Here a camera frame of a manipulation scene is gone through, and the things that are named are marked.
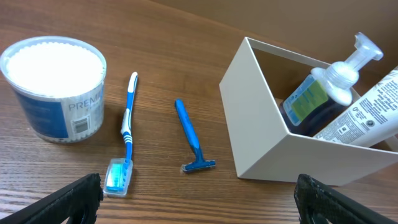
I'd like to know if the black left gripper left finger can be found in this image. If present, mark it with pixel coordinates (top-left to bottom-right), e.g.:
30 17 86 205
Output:
1 173 103 224

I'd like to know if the blue disposable razor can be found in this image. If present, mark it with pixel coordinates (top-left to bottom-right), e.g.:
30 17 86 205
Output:
175 99 216 172

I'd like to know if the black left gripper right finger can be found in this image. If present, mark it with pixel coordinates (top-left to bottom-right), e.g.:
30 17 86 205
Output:
294 174 397 224

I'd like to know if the beige open cardboard box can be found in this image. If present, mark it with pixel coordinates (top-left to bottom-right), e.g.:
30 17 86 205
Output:
220 37 397 185

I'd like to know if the white lotion tube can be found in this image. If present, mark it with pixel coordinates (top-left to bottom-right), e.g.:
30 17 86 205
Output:
314 68 397 147

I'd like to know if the white cotton swab tub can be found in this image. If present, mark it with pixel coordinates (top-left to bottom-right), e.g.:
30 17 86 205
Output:
1 36 107 144

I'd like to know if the blue white toothbrush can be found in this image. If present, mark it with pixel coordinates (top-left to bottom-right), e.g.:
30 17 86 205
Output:
103 72 138 197

